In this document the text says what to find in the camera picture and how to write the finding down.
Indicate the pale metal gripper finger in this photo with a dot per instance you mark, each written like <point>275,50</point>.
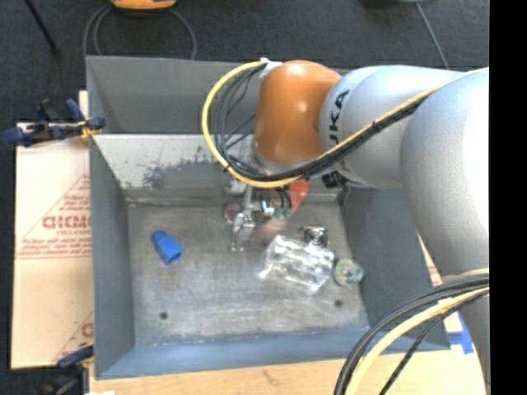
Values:
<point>235,235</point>
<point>247,230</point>

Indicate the red-orange tapered object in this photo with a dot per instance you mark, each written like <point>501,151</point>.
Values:
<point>299,193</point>

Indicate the clear plastic packet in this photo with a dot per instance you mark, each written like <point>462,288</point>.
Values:
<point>296,263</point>

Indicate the grey metal bin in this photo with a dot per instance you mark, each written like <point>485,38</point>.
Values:
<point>214,294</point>

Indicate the shiny dark metal round object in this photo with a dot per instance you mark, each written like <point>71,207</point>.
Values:
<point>315,235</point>

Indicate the blue plastic block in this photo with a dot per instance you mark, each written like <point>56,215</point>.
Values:
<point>166,247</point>

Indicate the pale green round disc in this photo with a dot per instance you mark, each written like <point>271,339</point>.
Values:
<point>348,272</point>

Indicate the brown cardboard board, red print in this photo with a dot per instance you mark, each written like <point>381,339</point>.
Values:
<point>49,286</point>

